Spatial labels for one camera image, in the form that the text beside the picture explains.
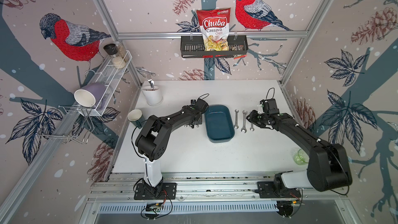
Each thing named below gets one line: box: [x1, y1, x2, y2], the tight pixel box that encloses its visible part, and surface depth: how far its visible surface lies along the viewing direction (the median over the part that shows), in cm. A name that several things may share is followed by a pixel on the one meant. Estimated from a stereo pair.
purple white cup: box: [73, 82, 107, 108], surface depth 63 cm
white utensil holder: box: [141, 85, 163, 106], surface depth 105 cm
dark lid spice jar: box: [103, 43, 119, 55], surface depth 81 cm
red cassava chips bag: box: [196, 7, 232, 51], surface depth 83 cm
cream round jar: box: [112, 56, 126, 70], surface depth 85 cm
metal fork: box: [147, 74, 155, 91], surface depth 109 cm
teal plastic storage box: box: [204, 104, 235, 144], surface depth 99 cm
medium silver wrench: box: [234, 108, 239, 130], surface depth 102 cm
